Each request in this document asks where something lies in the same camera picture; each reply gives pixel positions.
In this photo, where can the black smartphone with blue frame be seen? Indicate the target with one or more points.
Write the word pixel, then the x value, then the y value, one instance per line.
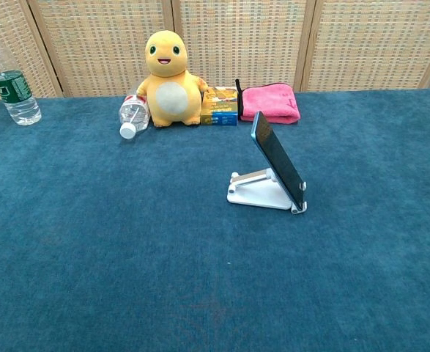
pixel 278 161

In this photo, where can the white folding phone stand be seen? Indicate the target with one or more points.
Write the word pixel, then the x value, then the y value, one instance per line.
pixel 258 196

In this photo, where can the yellow and blue carton box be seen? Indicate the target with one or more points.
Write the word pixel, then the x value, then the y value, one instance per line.
pixel 220 108

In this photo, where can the yellow dinosaur plush toy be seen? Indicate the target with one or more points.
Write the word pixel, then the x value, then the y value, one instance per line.
pixel 170 99

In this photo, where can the folded pink towel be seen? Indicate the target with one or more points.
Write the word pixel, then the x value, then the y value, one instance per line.
pixel 267 100

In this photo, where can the clear bottle with red label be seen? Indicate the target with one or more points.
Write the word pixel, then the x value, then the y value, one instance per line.
pixel 134 113

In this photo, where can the blue carpet table mat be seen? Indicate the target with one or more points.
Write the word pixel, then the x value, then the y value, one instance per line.
pixel 126 238

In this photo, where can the woven rattan folding screen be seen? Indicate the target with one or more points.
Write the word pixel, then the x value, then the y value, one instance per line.
pixel 244 40

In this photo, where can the clear bottle with green label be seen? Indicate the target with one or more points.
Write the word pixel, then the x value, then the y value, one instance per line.
pixel 15 91

